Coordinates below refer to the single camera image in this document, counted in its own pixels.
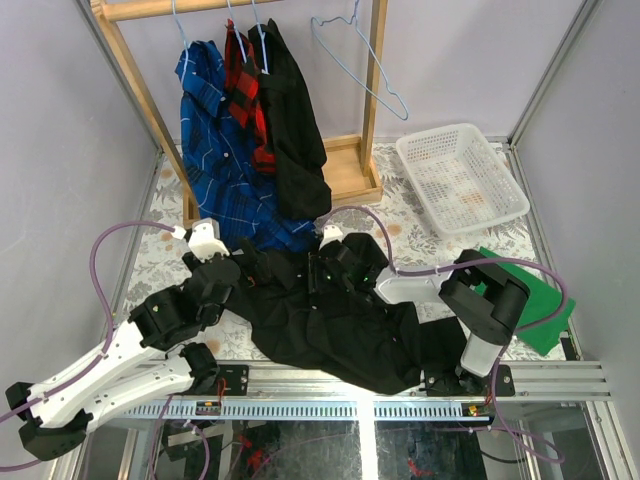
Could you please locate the black button shirt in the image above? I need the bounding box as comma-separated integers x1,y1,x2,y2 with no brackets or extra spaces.
222,232,474,395

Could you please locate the light blue wire hanger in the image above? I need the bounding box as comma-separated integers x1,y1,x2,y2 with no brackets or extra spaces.
309,0,410,121

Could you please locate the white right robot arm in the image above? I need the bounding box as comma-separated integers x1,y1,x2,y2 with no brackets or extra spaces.
308,235,530,396

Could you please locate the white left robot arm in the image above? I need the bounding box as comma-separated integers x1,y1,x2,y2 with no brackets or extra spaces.
6,248,245,461

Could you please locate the blue plaid shirt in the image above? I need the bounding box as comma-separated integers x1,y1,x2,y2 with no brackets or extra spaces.
176,41,317,252

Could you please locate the black hanging shirt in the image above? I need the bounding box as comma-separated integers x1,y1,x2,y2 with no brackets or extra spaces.
249,19,332,220

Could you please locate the red plaid shirt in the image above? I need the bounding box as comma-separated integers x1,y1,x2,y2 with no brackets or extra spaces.
224,18,276,176

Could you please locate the wooden clothes rack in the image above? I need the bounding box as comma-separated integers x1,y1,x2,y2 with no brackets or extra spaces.
90,0,388,226

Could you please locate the white plastic basket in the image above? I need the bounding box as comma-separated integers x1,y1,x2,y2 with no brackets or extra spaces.
396,123,530,237

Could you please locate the green cloth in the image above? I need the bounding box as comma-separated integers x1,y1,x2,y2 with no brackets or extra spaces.
499,263,576,356

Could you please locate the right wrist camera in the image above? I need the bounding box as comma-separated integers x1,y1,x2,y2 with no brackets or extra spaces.
319,224,344,249

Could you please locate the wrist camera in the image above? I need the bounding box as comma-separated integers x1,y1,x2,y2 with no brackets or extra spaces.
319,224,344,249
171,218,230,261

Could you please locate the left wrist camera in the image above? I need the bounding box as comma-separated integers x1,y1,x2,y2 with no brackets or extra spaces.
171,218,230,261

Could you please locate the aluminium mounting rail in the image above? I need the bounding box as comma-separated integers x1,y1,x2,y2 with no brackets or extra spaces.
116,361,611,421

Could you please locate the black shirt wire hanger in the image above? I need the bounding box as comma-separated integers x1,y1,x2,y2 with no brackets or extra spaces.
250,0,271,75

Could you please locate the red shirt wire hanger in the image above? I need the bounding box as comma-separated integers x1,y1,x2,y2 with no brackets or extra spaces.
226,0,247,63

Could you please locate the blue shirt wire hanger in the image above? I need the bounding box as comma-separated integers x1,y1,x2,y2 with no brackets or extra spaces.
171,0,190,86

